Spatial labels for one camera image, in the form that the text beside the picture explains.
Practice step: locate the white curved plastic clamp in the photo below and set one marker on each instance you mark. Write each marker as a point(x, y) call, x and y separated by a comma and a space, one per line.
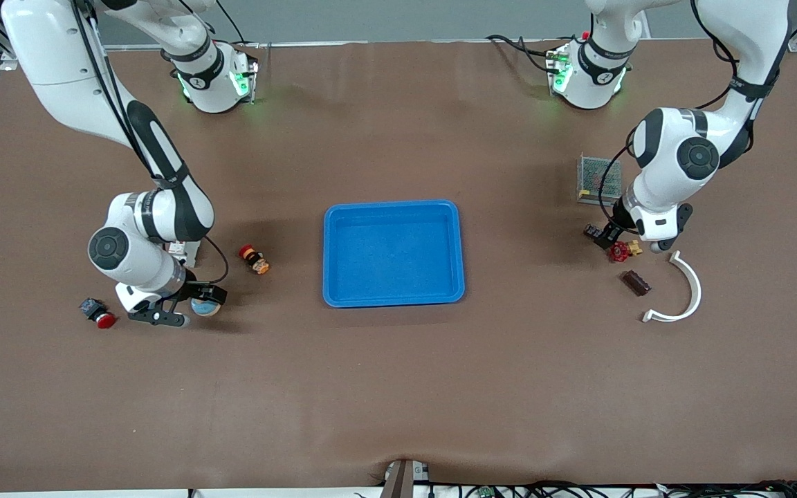
point(695, 283)

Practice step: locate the green lit connector panel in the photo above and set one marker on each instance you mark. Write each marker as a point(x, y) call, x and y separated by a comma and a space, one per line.
point(243, 83)

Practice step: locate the metal mesh power supply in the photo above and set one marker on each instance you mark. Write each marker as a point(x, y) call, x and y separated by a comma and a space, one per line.
point(596, 176)

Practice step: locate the blue plastic tray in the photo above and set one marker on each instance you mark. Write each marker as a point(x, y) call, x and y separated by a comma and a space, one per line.
point(391, 256)

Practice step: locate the dark brown electrolytic capacitor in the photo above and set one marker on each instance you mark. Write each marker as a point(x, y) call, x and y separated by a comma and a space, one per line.
point(636, 283)

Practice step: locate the white red circuit breaker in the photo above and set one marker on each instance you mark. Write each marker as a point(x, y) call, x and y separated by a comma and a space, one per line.
point(191, 254)

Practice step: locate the yellow red emergency stop switch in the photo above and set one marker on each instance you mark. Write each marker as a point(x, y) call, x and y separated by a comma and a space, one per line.
point(254, 259)

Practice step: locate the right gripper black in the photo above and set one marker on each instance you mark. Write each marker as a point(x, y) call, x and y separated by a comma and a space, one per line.
point(199, 288)

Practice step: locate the black electrolytic capacitor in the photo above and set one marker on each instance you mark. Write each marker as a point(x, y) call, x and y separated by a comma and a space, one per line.
point(588, 229)

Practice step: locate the red mushroom push button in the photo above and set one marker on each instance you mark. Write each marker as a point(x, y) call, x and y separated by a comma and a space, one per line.
point(97, 313)

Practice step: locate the blue desk bell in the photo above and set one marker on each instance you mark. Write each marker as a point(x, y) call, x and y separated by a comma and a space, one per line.
point(206, 310)

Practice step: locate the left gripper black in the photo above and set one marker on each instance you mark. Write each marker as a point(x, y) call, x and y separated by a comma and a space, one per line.
point(610, 229)

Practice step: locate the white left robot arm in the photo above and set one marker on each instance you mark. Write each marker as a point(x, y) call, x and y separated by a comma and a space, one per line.
point(675, 138)

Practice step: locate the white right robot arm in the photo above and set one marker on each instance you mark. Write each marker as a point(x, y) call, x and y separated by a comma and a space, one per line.
point(59, 69)

